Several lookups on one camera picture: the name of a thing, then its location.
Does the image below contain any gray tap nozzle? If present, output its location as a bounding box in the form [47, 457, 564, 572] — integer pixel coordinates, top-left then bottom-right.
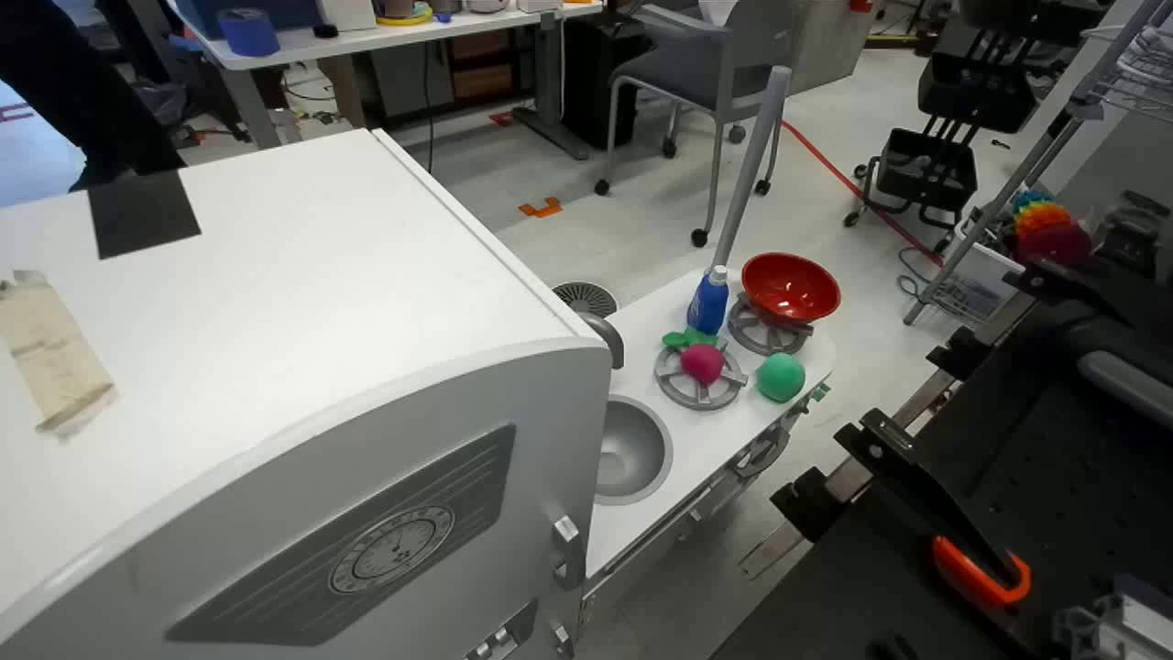
[552, 279, 631, 374]

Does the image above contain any gray padded bar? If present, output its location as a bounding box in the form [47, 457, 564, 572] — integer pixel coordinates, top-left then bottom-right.
[1075, 347, 1173, 433]

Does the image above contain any black clamp orange handle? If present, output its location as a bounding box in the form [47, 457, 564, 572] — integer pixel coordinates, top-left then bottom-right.
[834, 406, 1038, 618]

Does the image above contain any brown drawer unit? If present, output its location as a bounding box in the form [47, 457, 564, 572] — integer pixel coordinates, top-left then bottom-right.
[445, 28, 521, 110]

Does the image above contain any black wheeled cart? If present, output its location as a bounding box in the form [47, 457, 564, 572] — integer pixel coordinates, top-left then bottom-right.
[839, 0, 1116, 237]

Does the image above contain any green toy ball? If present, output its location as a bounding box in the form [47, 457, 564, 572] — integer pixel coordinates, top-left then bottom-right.
[751, 347, 809, 406]

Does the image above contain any gray round sink bowl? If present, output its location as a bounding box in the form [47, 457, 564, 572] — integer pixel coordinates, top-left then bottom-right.
[596, 396, 679, 505]

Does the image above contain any white labelled box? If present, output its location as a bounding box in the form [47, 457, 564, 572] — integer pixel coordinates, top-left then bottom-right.
[946, 244, 1026, 323]

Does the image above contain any black foreground mount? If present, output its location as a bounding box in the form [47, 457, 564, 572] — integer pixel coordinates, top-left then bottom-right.
[0, 0, 191, 193]

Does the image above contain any rainbow stacking toy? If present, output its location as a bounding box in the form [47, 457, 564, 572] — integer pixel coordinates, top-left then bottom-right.
[1001, 185, 1095, 272]

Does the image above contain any silver tripod pole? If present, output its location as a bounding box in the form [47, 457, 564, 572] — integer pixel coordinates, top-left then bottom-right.
[899, 0, 1173, 332]

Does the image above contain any green toy piece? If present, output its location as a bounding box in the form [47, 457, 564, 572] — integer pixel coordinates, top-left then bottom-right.
[659, 325, 718, 357]

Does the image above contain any black perforated table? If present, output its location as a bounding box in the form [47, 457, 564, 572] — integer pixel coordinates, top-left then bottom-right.
[712, 261, 1173, 660]

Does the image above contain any red floor cable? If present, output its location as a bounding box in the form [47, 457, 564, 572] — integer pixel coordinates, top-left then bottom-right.
[780, 116, 946, 272]

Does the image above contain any gray slanted pole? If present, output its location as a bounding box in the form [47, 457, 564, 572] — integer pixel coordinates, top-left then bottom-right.
[709, 61, 795, 279]

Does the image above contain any pink spiky toy ball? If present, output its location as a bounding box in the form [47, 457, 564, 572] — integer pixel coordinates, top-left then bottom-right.
[679, 340, 731, 388]

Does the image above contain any gray office chair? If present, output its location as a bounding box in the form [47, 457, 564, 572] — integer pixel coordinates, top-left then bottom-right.
[592, 0, 809, 253]

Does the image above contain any black square patch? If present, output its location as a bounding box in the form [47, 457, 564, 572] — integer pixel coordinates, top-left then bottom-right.
[84, 169, 207, 264]

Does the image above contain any white desk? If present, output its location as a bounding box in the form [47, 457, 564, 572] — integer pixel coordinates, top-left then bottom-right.
[170, 0, 608, 165]

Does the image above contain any red plastic bowl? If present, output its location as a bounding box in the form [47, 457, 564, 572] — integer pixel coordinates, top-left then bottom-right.
[737, 250, 847, 325]

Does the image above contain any white toy kitchen cabinet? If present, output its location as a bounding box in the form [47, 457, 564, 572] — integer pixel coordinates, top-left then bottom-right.
[0, 125, 616, 660]

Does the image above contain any orange floor tape marker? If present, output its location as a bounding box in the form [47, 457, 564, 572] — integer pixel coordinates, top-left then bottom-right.
[512, 193, 569, 225]

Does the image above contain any white kitchen counter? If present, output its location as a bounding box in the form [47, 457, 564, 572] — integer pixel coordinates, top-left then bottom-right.
[585, 250, 847, 580]

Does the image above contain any blue cup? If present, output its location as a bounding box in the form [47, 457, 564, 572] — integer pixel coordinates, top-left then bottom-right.
[686, 261, 732, 340]

